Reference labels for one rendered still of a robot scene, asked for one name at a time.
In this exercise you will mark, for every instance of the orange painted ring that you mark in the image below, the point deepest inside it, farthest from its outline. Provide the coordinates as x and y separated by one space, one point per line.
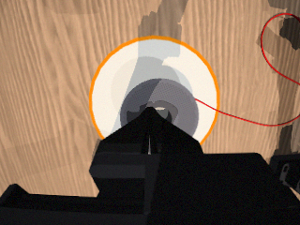
153 37

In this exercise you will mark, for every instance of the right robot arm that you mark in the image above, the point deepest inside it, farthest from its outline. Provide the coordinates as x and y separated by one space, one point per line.
288 172

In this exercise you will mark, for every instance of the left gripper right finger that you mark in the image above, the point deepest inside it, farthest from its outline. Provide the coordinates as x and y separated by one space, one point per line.
170 139

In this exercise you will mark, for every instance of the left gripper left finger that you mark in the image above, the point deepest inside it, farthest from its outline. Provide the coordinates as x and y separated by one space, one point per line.
130 137

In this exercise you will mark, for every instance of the white flat circular area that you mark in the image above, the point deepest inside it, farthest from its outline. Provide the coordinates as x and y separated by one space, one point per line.
145 60

